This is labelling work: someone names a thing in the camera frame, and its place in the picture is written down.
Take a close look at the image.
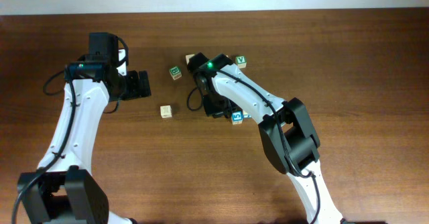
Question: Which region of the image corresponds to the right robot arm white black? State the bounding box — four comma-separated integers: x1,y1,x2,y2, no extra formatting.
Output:
186,53,346,224

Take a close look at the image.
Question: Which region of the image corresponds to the wooden block blue side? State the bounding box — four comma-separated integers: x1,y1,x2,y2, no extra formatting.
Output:
242,110,251,119

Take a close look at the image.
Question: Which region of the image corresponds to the plain wooden block top left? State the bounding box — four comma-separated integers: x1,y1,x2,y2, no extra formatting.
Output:
185,54,194,64

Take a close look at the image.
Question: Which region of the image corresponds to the wooden block number 2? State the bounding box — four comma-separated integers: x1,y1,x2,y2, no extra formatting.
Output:
160,105,172,119

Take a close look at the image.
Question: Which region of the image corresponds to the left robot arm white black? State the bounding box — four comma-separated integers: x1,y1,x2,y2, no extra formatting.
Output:
11,32,151,223

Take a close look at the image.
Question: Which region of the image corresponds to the green V wooden block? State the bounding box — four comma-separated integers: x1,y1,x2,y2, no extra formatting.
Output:
235,56,247,68

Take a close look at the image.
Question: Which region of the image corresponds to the blue 5 wooden block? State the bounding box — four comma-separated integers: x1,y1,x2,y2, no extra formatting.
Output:
231,111,243,125

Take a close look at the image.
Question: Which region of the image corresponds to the green B wooden block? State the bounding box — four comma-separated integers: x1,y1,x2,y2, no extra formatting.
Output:
169,66,182,80

